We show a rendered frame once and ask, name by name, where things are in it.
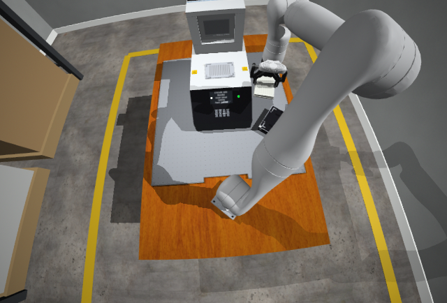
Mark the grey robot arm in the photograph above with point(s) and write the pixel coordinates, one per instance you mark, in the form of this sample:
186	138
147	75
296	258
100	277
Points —
369	54

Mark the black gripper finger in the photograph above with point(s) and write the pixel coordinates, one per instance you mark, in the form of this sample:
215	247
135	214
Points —
279	79
257	75

